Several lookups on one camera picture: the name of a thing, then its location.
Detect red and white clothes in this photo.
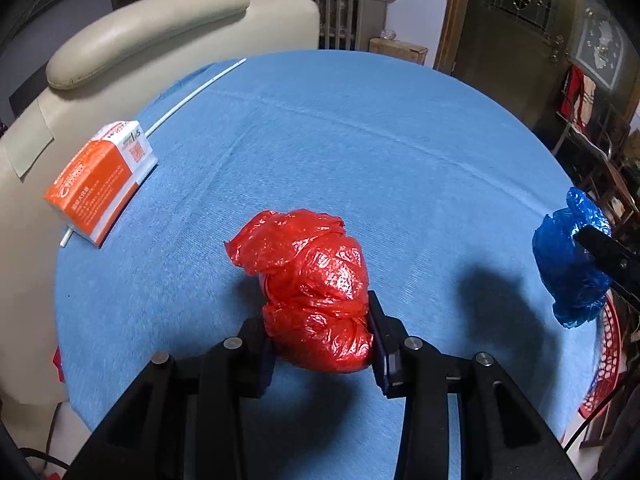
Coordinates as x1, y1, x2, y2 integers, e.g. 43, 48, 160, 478
559, 65, 598, 121

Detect blue plastic bag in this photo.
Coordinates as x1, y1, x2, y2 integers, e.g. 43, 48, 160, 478
531, 186, 613, 329

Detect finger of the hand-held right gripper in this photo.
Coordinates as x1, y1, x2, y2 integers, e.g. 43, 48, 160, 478
572, 226, 640, 306

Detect long white straw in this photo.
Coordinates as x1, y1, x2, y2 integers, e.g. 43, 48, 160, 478
60, 58, 247, 248

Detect black floor cable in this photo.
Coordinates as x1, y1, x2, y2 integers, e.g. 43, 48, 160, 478
20, 447, 71, 471

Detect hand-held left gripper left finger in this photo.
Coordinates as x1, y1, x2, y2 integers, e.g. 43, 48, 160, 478
67, 316, 276, 480

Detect beige leather sofa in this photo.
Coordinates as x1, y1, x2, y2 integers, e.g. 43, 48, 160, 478
0, 0, 321, 406

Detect metal chair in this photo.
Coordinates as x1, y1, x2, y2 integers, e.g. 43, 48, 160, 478
552, 105, 640, 241

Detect red plastic bag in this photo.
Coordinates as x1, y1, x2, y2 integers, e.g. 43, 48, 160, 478
224, 208, 375, 374

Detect wooden door with glass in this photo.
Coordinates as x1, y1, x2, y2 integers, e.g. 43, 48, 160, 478
432, 0, 636, 131

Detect red plastic stool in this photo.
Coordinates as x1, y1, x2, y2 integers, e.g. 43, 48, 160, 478
577, 300, 623, 421

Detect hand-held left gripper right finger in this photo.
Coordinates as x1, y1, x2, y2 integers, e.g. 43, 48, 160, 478
366, 290, 581, 480

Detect orange tissue pack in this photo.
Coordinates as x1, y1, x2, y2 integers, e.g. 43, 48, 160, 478
44, 120, 159, 248

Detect cardboard box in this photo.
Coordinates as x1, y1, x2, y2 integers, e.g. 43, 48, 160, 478
369, 37, 429, 66

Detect grey slatted cabinet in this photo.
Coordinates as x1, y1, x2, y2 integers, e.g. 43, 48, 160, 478
248, 0, 401, 52

